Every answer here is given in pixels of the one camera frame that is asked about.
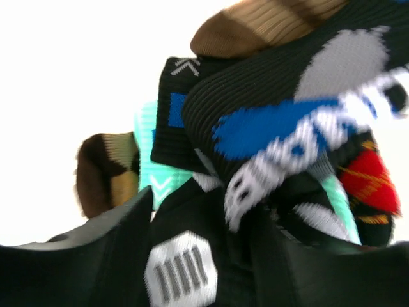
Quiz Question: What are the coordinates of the black sport sock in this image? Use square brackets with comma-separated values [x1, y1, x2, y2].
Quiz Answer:
[151, 57, 238, 174]
[144, 1, 408, 306]

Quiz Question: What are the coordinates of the brown striped sock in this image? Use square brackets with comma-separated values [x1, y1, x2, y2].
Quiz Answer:
[190, 0, 347, 58]

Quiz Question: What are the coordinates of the mint green sock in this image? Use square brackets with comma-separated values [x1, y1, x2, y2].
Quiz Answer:
[134, 101, 361, 245]

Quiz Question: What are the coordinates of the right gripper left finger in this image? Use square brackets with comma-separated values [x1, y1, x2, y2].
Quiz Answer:
[1, 187, 153, 306]

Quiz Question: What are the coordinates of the brown argyle sock in basket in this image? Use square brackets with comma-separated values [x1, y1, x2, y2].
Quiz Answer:
[75, 132, 140, 218]

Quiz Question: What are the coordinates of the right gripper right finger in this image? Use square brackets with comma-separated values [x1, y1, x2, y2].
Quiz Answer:
[249, 208, 408, 306]

